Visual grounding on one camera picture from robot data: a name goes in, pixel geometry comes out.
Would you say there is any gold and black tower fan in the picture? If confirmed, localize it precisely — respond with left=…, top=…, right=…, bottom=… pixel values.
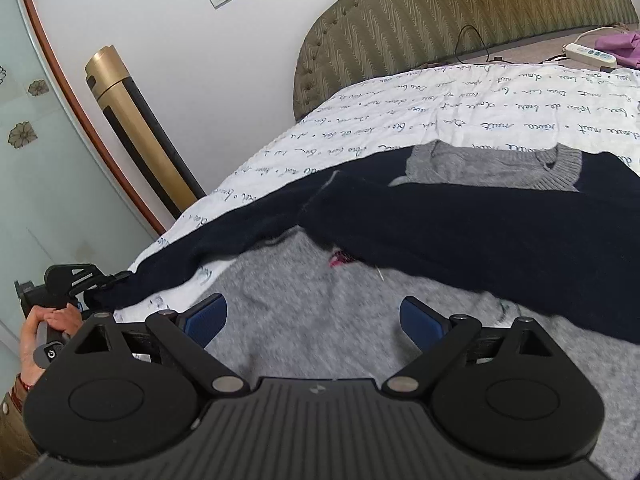
left=85, top=46, right=205, bottom=218

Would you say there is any olive jacket left forearm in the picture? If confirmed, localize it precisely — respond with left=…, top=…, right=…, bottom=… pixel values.
left=0, top=375, right=40, bottom=479

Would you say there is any white quilt with blue script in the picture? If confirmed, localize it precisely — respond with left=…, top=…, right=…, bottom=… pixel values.
left=112, top=62, right=640, bottom=323

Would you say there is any white power strip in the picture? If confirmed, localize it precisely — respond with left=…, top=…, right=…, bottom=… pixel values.
left=563, top=42, right=618, bottom=70

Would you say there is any person's left hand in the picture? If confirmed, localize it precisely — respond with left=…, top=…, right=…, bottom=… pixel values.
left=18, top=302, right=84, bottom=386

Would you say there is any frosted glass wardrobe door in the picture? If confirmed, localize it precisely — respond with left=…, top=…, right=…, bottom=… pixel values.
left=0, top=0, right=154, bottom=389

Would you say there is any olive green padded headboard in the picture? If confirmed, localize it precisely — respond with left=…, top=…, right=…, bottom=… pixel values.
left=293, top=0, right=638, bottom=119

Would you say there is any black cable behind headboard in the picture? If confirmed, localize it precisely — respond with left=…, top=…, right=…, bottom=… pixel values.
left=453, top=23, right=504, bottom=66

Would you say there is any purple cloth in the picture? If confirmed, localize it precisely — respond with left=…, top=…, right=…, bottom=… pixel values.
left=594, top=32, right=640, bottom=70

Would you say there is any grey sweater with navy sleeves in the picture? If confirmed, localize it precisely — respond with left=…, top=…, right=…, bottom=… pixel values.
left=90, top=141, right=639, bottom=479

